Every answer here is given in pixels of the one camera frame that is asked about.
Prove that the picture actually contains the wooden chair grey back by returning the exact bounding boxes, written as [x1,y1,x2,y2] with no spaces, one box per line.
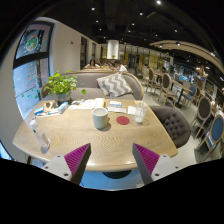
[190,96,211,138]

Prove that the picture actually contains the dark tufted armchair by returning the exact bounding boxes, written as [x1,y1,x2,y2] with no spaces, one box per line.
[151,106,191,148]

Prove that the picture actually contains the wooden chair blue back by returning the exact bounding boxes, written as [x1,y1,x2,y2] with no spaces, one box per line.
[195,115,224,162]

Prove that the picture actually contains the green potted plant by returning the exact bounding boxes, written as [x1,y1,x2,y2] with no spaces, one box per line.
[42,71,78,102]

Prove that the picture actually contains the white round pillar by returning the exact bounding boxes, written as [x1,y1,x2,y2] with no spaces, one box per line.
[107,40,119,59]

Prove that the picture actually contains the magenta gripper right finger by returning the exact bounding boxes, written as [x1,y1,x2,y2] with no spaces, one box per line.
[132,143,160,185]

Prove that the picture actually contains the white paper menu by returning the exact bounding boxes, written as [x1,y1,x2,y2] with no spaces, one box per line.
[69,98,104,109]

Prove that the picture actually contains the white blue card box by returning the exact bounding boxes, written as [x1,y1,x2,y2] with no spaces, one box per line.
[109,101,122,107]

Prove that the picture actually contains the red round coaster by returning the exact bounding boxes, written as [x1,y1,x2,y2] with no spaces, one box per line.
[116,116,130,125]

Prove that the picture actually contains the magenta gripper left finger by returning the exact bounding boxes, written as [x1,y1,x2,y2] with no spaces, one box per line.
[64,143,91,185]

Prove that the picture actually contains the blue tissue pack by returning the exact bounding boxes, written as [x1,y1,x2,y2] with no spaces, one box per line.
[57,102,68,114]

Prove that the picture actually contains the clear plastic water bottle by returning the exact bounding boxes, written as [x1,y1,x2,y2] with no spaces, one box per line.
[30,120,50,149]

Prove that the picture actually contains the grey chevron cushion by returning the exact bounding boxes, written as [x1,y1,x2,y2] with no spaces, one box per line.
[97,73,132,98]

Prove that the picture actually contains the wooden chair near table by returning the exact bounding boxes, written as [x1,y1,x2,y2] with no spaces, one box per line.
[160,73,178,106]

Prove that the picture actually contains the grey-green ceramic mug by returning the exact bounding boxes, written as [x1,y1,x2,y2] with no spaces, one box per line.
[92,108,108,129]

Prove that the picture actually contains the seated person white shirt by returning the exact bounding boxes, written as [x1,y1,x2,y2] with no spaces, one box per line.
[114,60,127,72]

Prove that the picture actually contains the clear drinking glass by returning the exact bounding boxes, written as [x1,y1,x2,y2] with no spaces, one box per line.
[134,103,146,123]

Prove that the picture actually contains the grey curved sofa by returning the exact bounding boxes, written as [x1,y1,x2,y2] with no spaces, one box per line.
[41,69,144,100]

